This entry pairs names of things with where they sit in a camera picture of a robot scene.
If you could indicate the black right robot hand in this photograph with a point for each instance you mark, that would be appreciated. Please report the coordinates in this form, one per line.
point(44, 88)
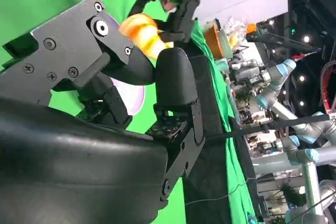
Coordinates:
point(78, 161)

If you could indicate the orange white toy bread roll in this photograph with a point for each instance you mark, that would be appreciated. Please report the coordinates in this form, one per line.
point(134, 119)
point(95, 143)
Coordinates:
point(141, 30)

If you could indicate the person's hand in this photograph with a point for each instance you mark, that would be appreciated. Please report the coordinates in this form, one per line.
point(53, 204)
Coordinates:
point(168, 5)

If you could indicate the orange box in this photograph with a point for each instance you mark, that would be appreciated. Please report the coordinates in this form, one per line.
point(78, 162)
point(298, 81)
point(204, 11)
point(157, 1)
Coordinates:
point(212, 40)

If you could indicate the lilac plate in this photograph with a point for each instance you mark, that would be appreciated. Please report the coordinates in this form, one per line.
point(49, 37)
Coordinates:
point(131, 98)

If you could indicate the black backdrop cloth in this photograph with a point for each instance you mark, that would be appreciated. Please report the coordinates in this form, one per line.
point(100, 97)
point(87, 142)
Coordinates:
point(210, 182)

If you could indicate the black metal rod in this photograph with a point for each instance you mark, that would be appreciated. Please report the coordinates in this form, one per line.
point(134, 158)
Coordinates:
point(288, 123)

